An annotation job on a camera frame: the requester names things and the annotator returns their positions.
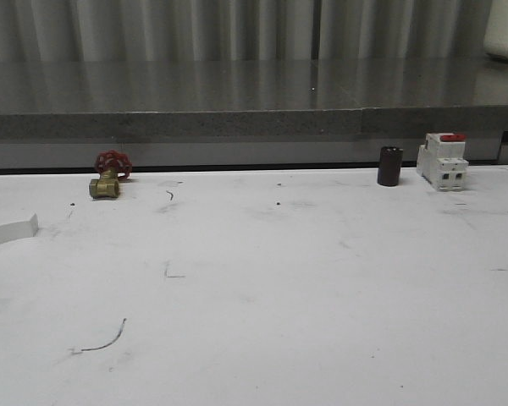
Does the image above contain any white half-ring pipe clamp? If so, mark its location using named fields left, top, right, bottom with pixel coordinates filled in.
left=0, top=213, right=39, bottom=245

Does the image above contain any dark brown cylindrical coupling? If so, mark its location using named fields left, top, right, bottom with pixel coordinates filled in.
left=377, top=146, right=403, bottom=187

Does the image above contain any brass valve red handwheel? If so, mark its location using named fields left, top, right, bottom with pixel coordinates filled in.
left=88, top=150, right=133, bottom=199

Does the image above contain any grey stone counter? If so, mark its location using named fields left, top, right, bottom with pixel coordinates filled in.
left=0, top=58, right=508, bottom=172

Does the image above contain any white container on counter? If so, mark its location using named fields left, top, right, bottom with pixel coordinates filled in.
left=483, top=0, right=508, bottom=61

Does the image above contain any white circuit breaker red switch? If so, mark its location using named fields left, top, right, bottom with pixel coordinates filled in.
left=417, top=133, right=469, bottom=191

